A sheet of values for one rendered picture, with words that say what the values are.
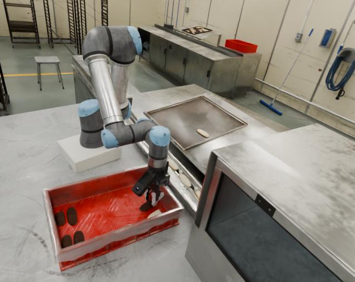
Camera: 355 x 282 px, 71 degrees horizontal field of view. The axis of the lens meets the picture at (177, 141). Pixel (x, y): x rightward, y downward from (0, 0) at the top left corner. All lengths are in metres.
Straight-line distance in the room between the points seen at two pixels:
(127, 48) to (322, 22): 4.22
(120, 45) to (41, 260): 0.84
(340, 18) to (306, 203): 4.39
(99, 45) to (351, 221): 0.94
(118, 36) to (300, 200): 0.85
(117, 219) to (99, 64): 0.62
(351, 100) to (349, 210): 4.12
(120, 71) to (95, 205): 0.60
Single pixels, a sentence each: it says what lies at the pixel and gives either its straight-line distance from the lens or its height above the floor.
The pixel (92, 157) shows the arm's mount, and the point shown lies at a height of 0.89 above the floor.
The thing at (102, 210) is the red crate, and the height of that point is 0.82.
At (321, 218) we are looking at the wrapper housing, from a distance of 0.61.
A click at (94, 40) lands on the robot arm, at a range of 1.05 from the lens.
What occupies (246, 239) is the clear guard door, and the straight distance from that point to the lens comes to 0.69.
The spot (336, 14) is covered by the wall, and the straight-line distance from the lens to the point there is 4.93.
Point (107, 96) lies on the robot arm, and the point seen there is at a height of 1.29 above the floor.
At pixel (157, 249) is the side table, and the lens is 1.02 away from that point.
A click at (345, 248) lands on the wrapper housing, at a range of 0.58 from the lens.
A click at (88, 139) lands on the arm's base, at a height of 0.93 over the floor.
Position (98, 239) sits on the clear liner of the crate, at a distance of 0.92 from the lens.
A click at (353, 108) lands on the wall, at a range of 4.74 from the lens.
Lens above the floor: 1.66
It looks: 31 degrees down
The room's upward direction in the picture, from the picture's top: 9 degrees clockwise
